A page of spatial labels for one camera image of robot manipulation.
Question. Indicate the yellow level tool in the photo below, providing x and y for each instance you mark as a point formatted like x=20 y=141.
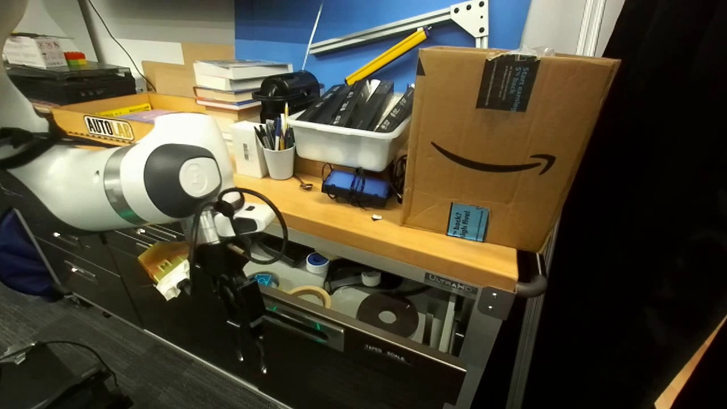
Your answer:
x=387 y=57

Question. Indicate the black tape roll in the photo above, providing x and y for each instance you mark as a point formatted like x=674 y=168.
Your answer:
x=387 y=311

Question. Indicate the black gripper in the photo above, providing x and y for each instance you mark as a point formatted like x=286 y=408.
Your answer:
x=220 y=270

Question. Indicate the blue and black pouch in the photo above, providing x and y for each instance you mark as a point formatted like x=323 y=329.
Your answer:
x=357 y=187

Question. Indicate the white plastic bin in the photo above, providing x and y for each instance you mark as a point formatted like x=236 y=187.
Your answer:
x=349 y=145

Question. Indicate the grey metal drawer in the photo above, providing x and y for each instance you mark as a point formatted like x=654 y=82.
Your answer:
x=339 y=335

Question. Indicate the white rectangular box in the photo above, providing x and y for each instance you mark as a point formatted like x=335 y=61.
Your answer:
x=248 y=150

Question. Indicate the white pen cup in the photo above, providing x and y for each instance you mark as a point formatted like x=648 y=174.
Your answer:
x=281 y=162

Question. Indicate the aluminium extrusion frame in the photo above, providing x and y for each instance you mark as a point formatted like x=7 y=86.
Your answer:
x=469 y=15

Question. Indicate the yellow cardboard tray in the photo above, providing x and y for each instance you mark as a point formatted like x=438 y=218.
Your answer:
x=120 y=120

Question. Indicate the stack of books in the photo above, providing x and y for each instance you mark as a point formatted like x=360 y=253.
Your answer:
x=232 y=85

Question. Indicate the beige tape roll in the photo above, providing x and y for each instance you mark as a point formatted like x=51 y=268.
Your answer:
x=313 y=294

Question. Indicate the blue white tape roll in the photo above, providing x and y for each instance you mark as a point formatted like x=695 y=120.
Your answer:
x=318 y=263

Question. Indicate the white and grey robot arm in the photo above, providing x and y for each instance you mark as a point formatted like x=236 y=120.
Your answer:
x=178 y=170

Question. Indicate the brown cardboard shipping box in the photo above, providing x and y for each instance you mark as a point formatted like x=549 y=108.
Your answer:
x=496 y=141

